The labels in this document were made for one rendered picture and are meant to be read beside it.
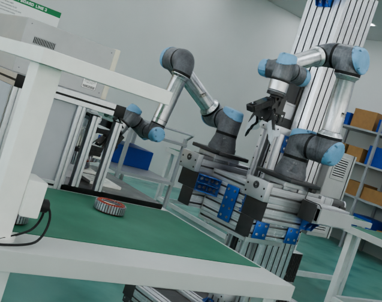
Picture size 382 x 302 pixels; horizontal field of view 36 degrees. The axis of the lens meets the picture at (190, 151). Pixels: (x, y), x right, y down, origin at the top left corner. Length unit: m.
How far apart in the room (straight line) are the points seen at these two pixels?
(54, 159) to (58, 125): 0.13
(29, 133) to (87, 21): 6.86
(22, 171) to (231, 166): 1.85
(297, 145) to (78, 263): 1.51
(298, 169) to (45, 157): 1.16
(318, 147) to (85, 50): 1.10
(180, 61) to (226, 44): 6.54
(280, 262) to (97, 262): 1.80
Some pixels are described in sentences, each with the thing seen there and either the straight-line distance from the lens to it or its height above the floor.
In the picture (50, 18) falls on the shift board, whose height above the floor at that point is 1.78.
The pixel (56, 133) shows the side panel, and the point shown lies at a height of 0.95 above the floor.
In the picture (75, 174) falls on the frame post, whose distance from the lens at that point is 2.28.
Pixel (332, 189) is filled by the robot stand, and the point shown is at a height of 1.02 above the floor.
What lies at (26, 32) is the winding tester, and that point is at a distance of 2.26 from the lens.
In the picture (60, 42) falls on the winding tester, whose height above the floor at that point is 1.27.
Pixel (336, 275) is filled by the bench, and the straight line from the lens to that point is 4.70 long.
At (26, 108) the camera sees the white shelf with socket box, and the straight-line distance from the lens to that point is 1.40.
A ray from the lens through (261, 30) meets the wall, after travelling 9.87.
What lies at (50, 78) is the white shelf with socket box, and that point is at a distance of 1.41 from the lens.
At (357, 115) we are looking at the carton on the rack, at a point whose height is 1.96.
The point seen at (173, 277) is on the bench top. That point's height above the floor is 0.73.
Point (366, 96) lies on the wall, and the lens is 10.21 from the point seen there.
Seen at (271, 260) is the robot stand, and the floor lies 0.59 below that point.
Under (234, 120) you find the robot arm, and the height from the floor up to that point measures 1.21.
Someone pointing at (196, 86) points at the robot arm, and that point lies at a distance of 3.11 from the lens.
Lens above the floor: 1.17
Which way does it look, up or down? 3 degrees down
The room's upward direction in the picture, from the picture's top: 18 degrees clockwise
